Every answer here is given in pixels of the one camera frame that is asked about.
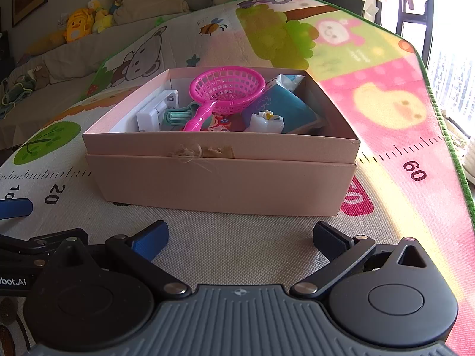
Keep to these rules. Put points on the blue packet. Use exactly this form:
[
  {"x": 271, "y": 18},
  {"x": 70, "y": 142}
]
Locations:
[{"x": 282, "y": 104}]

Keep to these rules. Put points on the beige covered sofa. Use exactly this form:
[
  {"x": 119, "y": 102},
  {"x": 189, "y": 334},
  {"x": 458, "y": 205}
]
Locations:
[{"x": 59, "y": 63}]

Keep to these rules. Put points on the pink cardboard box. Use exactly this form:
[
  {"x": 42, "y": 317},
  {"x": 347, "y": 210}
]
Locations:
[{"x": 222, "y": 181}]

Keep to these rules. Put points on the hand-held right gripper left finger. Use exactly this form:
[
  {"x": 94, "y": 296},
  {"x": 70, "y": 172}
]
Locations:
[{"x": 150, "y": 243}]

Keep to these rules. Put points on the small yellow plush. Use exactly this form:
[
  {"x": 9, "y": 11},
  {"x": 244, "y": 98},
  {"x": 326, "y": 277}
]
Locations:
[{"x": 100, "y": 18}]

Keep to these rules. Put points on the printed play mat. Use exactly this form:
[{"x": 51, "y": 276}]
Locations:
[{"x": 389, "y": 118}]

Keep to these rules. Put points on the white flower toy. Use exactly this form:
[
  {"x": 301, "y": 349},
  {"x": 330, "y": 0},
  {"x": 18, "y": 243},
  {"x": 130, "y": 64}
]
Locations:
[{"x": 259, "y": 124}]

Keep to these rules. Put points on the pink plastic net scoop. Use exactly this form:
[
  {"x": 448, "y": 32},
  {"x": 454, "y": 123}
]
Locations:
[{"x": 202, "y": 115}]

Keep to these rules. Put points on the white tissue pack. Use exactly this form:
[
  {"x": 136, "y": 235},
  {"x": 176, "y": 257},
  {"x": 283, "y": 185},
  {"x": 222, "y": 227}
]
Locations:
[{"x": 287, "y": 81}]

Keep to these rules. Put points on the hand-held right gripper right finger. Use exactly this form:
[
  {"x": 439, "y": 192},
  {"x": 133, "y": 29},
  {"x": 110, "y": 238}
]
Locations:
[{"x": 328, "y": 239}]

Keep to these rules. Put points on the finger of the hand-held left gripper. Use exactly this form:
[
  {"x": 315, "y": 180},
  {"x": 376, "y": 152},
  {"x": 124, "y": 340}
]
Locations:
[
  {"x": 15, "y": 208},
  {"x": 33, "y": 246}
]

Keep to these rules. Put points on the black window frame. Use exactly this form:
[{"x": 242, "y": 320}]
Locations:
[{"x": 402, "y": 15}]

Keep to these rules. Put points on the yellow duck plush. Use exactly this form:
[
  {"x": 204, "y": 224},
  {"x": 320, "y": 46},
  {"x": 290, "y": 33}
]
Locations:
[{"x": 78, "y": 26}]

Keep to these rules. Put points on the grey green trimmed cloth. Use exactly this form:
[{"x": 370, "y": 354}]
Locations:
[{"x": 15, "y": 92}]

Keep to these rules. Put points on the white power adapter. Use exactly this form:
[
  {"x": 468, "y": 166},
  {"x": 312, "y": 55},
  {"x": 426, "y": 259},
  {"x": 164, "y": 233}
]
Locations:
[{"x": 148, "y": 118}]

